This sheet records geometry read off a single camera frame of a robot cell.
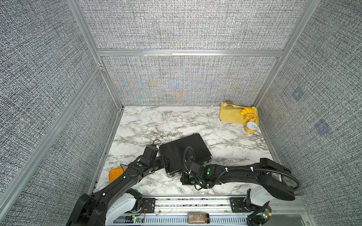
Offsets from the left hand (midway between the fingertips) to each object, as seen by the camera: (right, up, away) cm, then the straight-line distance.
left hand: (169, 162), depth 84 cm
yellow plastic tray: (+50, +29, +30) cm, 65 cm away
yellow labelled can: (+57, +20, +16) cm, 62 cm away
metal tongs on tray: (+56, +37, +37) cm, 77 cm away
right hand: (+5, -8, -6) cm, 11 cm away
